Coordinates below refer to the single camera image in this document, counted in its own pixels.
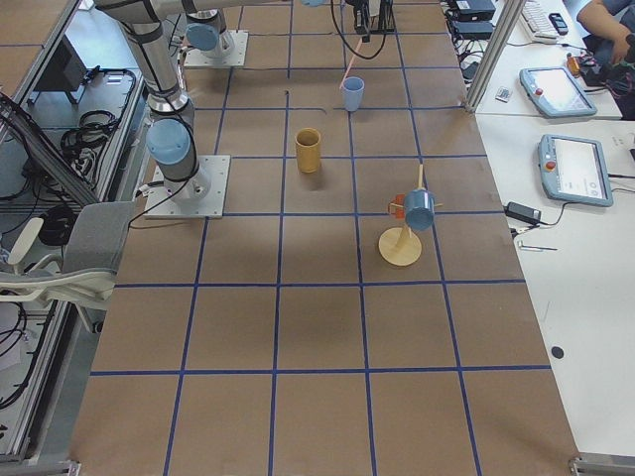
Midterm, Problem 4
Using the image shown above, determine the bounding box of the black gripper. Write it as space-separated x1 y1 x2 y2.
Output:
345 0 377 43

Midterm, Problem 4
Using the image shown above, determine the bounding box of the pink chopstick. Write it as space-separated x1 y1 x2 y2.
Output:
339 38 363 90

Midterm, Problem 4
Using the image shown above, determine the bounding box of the light blue plastic cup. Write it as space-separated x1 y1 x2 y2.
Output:
341 76 365 112

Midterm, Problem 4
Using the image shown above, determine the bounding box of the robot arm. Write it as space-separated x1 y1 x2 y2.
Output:
95 0 253 199
185 9 234 59

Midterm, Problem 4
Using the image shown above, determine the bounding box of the orange cup on stand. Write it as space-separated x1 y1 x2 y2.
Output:
387 193 405 220

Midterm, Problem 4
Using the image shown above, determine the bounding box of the blue cup on stand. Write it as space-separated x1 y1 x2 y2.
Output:
403 188 435 231

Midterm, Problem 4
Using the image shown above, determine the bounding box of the bamboo cylinder holder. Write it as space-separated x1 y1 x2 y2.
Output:
295 128 321 174

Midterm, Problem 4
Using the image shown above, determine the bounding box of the teach pendant far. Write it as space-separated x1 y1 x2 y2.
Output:
519 66 596 118

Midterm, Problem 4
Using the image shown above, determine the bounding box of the teach pendant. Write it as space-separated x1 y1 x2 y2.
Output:
538 134 613 207
519 66 596 118

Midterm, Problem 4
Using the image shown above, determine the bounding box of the black power adapter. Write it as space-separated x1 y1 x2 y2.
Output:
504 201 542 225

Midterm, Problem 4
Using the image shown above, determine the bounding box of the teach pendant near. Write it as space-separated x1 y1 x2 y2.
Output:
538 134 613 207

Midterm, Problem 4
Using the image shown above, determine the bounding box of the grey office chair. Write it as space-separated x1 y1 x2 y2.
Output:
1 201 135 332

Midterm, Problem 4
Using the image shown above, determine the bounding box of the black wire mug rack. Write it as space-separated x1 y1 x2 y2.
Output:
369 0 396 35

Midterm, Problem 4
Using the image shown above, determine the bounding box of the aluminium frame post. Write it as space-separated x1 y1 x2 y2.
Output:
464 0 526 113

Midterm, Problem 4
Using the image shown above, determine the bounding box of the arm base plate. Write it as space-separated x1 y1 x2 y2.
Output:
184 26 249 68
144 155 231 219

